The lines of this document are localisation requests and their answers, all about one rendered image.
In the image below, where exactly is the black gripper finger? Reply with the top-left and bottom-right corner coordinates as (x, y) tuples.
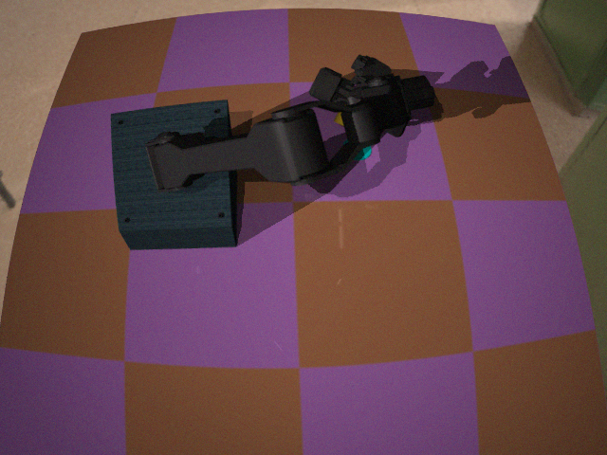
(339, 78), (355, 88)

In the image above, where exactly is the cyan circle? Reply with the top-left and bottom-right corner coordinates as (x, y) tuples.
(343, 139), (371, 160)

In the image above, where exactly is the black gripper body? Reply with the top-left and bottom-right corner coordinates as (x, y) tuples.
(309, 67), (408, 137)

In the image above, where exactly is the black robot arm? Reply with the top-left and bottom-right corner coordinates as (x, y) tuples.
(144, 54), (436, 192)

